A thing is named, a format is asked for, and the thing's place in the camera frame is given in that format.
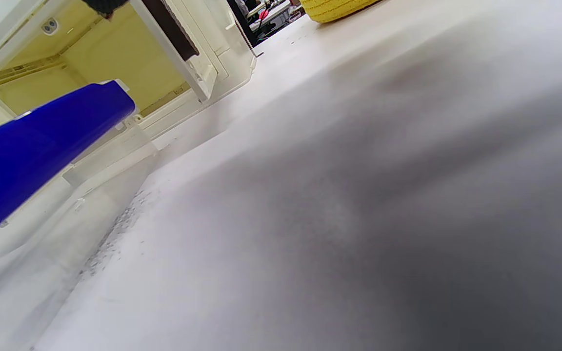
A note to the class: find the dark cluttered background furniture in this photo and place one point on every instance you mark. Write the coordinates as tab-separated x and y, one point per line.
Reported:
264	17

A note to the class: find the yellow woven basket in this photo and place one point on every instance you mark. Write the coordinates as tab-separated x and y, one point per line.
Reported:
332	9

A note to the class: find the white open mini fridge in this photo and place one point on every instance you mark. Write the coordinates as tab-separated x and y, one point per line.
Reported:
95	53

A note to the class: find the clear plastic storage box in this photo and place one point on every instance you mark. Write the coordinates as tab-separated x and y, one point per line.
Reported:
42	224

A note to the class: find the blue plastic lid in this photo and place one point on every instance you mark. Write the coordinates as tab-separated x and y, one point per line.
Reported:
27	151

